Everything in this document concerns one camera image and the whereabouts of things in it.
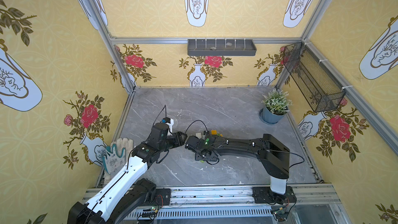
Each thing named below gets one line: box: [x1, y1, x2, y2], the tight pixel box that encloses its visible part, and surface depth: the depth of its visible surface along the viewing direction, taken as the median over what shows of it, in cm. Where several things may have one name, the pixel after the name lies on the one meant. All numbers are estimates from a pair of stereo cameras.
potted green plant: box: [261, 89, 293, 124], surface depth 92 cm
